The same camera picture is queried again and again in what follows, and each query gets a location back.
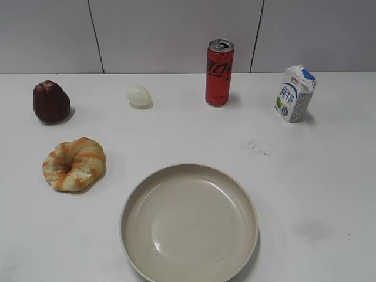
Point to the orange striped bagel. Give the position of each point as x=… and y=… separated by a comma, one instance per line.
x=73, y=166

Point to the beige round plate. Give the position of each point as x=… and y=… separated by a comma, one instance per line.
x=188, y=222

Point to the red soda can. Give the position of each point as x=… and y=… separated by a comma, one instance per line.
x=220, y=54

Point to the white blue milk carton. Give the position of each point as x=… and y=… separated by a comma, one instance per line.
x=295, y=93

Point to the white egg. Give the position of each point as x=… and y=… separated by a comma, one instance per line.
x=138, y=95

